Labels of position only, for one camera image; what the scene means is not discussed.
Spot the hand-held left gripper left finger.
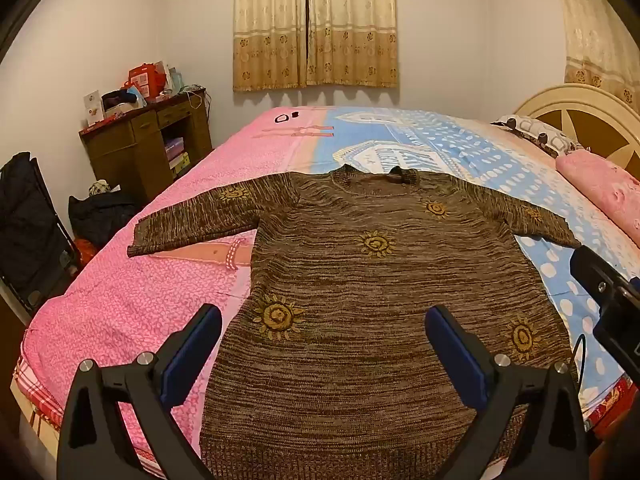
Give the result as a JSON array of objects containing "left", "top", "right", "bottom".
[{"left": 56, "top": 303, "right": 223, "bottom": 480}]

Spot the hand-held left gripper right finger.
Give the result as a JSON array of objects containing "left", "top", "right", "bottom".
[{"left": 424, "top": 305, "right": 591, "bottom": 480}]

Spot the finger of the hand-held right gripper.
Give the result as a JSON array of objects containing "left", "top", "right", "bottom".
[{"left": 569, "top": 245, "right": 640, "bottom": 307}]

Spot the brown knit sweater sun print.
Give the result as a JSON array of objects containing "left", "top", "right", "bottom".
[{"left": 127, "top": 164, "right": 583, "bottom": 480}]

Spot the dark clothes pile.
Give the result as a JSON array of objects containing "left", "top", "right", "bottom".
[{"left": 101, "top": 89, "right": 148, "bottom": 117}]

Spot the pink pillow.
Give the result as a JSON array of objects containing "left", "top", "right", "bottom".
[{"left": 555, "top": 150, "right": 640, "bottom": 247}]

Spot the bed with pink-blue sheet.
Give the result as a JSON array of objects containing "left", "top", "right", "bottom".
[{"left": 14, "top": 105, "right": 640, "bottom": 471}]

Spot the brown spotted white pillow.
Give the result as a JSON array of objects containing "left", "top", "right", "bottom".
[{"left": 490, "top": 114, "right": 583, "bottom": 158}]

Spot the cream wooden headboard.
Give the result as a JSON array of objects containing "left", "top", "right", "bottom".
[{"left": 514, "top": 83, "right": 640, "bottom": 181}]

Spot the black bag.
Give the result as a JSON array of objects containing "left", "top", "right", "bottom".
[{"left": 68, "top": 191, "right": 143, "bottom": 250}]

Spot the stack of boxes in desk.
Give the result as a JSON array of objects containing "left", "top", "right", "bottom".
[{"left": 164, "top": 136, "right": 192, "bottom": 178}]

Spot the dark wooden desk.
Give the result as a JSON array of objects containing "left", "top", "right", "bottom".
[{"left": 78, "top": 87, "right": 215, "bottom": 203}]

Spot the narrow beige patterned curtain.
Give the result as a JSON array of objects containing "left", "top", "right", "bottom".
[{"left": 552, "top": 0, "right": 640, "bottom": 113}]

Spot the white picture card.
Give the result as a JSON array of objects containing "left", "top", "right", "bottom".
[{"left": 83, "top": 90, "right": 105, "bottom": 127}]

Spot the red gift box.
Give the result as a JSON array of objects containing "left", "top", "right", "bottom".
[{"left": 123, "top": 63, "right": 167, "bottom": 102}]

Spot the wide beige patterned window curtain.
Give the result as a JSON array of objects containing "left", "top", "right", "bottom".
[{"left": 232, "top": 0, "right": 400, "bottom": 93}]

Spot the black cable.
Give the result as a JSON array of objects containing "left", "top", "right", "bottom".
[{"left": 571, "top": 334, "right": 587, "bottom": 392}]

